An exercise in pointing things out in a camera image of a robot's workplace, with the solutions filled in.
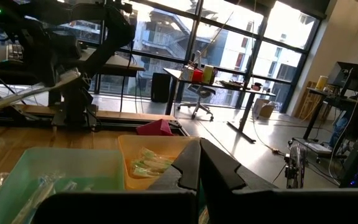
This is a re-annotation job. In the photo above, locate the black floor cable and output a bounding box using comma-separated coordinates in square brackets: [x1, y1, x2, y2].
[271, 161, 288, 185]

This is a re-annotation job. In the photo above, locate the red container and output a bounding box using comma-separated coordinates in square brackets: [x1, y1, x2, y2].
[192, 68, 204, 83]

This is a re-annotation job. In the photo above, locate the dark background desk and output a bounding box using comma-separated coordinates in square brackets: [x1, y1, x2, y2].
[303, 86, 358, 141]

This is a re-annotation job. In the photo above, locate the person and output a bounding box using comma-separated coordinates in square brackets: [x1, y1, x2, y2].
[328, 93, 358, 150]

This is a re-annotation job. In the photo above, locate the black computer mouse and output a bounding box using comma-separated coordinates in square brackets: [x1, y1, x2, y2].
[0, 59, 23, 71]

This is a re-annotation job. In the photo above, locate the black desk monitor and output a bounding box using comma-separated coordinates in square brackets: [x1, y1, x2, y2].
[328, 61, 358, 94]

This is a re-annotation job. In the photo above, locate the yellow cylinder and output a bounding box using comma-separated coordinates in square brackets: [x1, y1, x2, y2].
[315, 75, 329, 91]

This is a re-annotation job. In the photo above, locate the black floor fan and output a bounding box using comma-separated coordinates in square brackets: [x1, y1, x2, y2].
[283, 139, 308, 190]

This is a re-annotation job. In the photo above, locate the silver keyboard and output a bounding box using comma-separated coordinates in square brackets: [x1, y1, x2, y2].
[6, 43, 24, 60]

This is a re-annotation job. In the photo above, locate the dark window frame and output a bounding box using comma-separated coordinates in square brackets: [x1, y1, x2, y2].
[51, 0, 326, 113]

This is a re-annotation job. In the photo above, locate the white container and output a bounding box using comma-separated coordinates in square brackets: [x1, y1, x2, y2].
[181, 67, 195, 82]

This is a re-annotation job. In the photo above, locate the cardboard box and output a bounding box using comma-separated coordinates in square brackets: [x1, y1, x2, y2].
[252, 98, 277, 119]

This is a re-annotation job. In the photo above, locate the green translucent plastic bin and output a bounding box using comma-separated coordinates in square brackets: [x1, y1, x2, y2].
[0, 147, 126, 224]

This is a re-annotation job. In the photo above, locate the wooden crate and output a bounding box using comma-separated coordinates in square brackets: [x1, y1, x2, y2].
[295, 81, 319, 121]

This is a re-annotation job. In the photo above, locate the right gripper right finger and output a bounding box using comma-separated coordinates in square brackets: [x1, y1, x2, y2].
[200, 138, 358, 224]

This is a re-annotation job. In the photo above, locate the black computer tower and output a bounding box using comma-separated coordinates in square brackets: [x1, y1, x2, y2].
[150, 72, 171, 103]

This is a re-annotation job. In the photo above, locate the grey office chair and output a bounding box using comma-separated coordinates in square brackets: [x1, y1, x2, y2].
[177, 83, 217, 122]

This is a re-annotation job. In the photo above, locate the black-legged background desk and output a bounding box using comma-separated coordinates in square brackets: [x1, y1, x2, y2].
[163, 67, 277, 144]

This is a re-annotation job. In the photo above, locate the magenta plastic bin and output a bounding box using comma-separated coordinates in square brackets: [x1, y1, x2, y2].
[135, 118, 174, 137]

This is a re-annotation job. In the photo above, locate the yellow container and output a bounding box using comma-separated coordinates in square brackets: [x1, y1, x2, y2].
[202, 64, 214, 85]

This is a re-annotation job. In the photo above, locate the orange plastic bin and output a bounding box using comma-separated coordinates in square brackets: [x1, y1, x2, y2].
[117, 134, 198, 191]

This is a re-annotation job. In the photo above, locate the black side desk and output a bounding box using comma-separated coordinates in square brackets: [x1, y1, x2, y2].
[0, 46, 145, 78]

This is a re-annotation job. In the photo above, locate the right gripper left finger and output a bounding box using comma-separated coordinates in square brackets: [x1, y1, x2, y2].
[31, 138, 201, 224]

